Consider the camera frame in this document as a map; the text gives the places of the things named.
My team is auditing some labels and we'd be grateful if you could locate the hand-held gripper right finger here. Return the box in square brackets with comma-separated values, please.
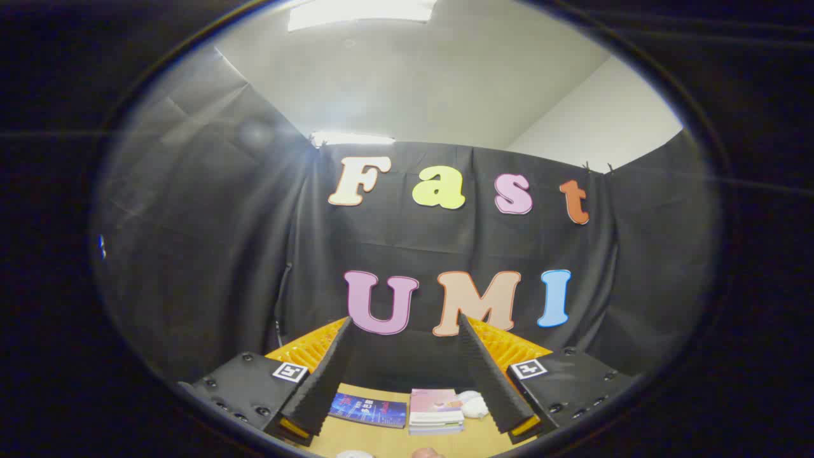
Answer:
[458, 313, 638, 445]

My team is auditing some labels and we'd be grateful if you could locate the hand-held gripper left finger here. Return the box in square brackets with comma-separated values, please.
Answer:
[177, 316, 355, 447]

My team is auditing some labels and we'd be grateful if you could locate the white ribbed object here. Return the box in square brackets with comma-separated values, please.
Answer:
[457, 390, 490, 420]

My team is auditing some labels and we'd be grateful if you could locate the blue book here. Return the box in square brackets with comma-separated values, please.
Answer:
[328, 392, 408, 429]

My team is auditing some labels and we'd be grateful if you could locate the stack of pink books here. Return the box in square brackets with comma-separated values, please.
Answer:
[408, 388, 466, 436]

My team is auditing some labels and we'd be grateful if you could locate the black backdrop cloth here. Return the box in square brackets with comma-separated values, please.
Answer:
[94, 48, 719, 398]

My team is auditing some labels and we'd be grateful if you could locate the ceiling light panel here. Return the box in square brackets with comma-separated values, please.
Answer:
[310, 131, 396, 148]
[287, 0, 438, 32]

